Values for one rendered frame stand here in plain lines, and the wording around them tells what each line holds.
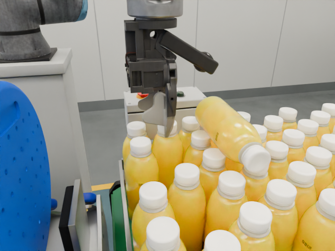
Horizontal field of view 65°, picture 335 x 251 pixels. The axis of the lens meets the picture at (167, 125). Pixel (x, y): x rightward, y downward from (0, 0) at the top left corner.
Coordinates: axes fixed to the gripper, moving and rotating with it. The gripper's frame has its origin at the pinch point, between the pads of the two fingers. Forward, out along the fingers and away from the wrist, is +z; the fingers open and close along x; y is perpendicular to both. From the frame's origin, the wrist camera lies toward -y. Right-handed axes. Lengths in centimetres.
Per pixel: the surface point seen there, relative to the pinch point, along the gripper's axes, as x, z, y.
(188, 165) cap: 13.0, 0.8, -0.5
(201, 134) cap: 3.5, 0.8, -6.0
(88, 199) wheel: 4.9, 11.9, 16.5
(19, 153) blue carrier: 12.5, -4.5, 23.2
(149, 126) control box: -10.6, 5.4, 2.1
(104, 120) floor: -239, 111, 22
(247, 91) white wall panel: -268, 99, -175
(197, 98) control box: -11.4, -0.7, -10.1
